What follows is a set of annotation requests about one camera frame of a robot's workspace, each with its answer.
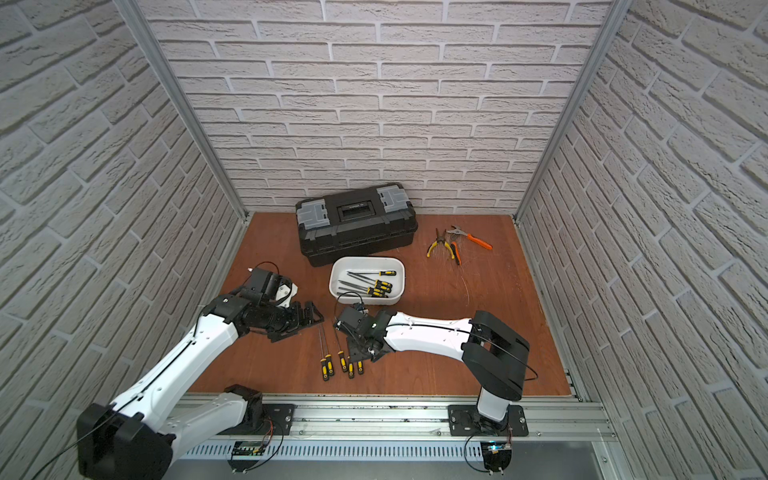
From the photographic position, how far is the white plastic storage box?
3.15ft

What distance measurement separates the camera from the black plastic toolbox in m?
0.94

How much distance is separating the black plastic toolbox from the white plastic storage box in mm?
38
